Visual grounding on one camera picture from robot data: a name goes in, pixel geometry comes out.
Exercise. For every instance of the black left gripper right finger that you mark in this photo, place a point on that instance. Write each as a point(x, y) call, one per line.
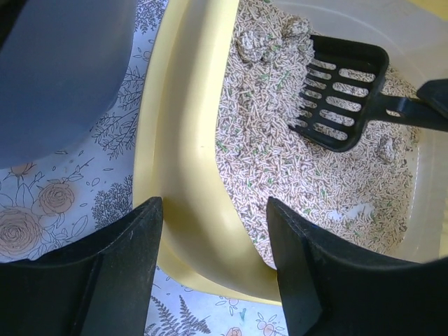
point(329, 286)

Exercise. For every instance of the black litter scoop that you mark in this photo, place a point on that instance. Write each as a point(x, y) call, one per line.
point(349, 77)

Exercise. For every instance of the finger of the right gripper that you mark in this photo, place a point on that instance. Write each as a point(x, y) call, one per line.
point(435, 94)

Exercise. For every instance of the blue trash bin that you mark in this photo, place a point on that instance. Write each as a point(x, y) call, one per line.
point(62, 64)

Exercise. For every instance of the floral table mat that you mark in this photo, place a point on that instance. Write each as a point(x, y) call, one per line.
point(49, 203)

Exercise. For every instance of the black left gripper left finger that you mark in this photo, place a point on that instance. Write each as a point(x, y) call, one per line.
point(98, 285)

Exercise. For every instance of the cat litter granules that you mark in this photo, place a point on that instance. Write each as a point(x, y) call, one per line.
point(362, 195)

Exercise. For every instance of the yellow litter box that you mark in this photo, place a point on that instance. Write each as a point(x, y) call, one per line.
point(204, 245)

